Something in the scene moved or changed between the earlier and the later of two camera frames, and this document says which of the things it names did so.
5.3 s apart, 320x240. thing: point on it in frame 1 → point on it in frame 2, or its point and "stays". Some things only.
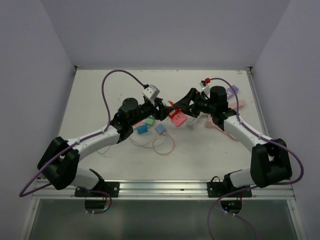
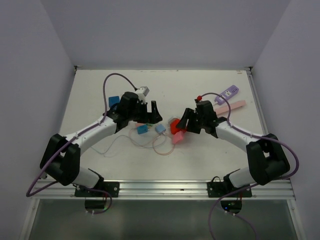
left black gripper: [163, 110] → [152, 117]
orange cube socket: [174, 111] → [173, 123]
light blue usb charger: [160, 128] stays
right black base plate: [217, 189] stays
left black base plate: [112, 188] stays
